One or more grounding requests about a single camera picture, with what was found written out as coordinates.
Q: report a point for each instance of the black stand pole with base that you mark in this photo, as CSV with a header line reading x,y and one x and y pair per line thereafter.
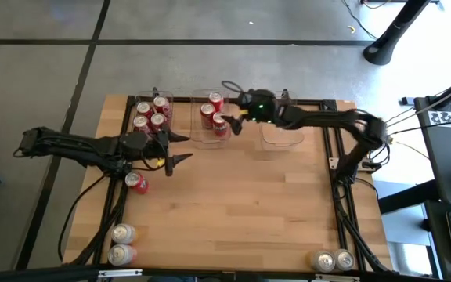
x,y
384,49

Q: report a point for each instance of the pale orange soda can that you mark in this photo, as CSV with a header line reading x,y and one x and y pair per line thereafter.
x,y
123,233
343,259
120,254
322,261

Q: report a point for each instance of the red Coca-Cola can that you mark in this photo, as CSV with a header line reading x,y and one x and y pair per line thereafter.
x,y
141,123
161,102
157,120
144,108

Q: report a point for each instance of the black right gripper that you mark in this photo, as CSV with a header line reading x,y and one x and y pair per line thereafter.
x,y
258,107

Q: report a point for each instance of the black rig crossbar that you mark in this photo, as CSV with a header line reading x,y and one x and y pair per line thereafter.
x,y
53,274

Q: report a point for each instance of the red Fanta can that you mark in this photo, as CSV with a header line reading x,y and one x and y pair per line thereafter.
x,y
216,98
207,111
219,124
135,181

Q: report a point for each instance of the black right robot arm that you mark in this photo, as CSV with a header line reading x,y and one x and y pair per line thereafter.
x,y
319,117

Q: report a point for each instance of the black side desk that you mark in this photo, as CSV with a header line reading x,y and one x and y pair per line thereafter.
x,y
444,164

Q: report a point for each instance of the clear plastic bin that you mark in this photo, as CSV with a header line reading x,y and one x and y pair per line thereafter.
x,y
282,137
210,143
147,135

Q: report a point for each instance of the silver base bracket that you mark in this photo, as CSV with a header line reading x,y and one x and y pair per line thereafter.
x,y
333,162

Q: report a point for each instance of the yellow scrap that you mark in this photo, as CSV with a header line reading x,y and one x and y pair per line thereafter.
x,y
351,28

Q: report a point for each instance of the silver bracket plate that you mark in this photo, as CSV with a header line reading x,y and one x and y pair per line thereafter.
x,y
120,273
337,278

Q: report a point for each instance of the black diagonal strut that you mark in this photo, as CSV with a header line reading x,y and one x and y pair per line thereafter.
x,y
405,196

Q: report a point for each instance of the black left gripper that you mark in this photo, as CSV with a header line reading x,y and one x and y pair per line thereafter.
x,y
139,149

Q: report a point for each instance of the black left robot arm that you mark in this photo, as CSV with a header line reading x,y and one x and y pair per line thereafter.
x,y
80,147

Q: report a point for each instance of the black aluminium table frame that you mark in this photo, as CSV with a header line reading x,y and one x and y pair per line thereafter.
x,y
182,100

